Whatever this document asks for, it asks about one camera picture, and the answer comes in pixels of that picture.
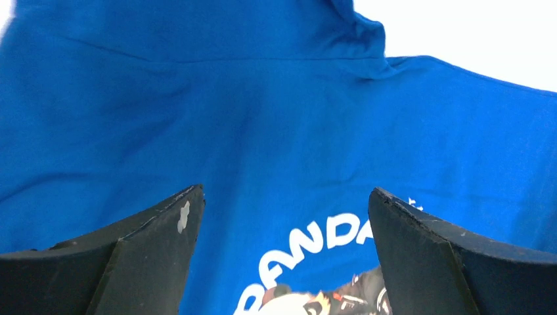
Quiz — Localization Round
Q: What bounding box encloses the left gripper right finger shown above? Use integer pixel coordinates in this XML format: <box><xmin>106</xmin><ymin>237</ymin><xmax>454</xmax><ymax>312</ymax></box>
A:
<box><xmin>368</xmin><ymin>188</ymin><xmax>556</xmax><ymax>314</ymax></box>

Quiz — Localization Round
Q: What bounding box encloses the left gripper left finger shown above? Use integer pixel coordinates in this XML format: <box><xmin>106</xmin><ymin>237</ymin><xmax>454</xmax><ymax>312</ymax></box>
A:
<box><xmin>1</xmin><ymin>184</ymin><xmax>206</xmax><ymax>314</ymax></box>

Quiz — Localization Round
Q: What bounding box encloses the blue printed t-shirt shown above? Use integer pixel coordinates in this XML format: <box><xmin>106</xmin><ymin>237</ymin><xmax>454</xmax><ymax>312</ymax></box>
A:
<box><xmin>1</xmin><ymin>1</ymin><xmax>556</xmax><ymax>314</ymax></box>

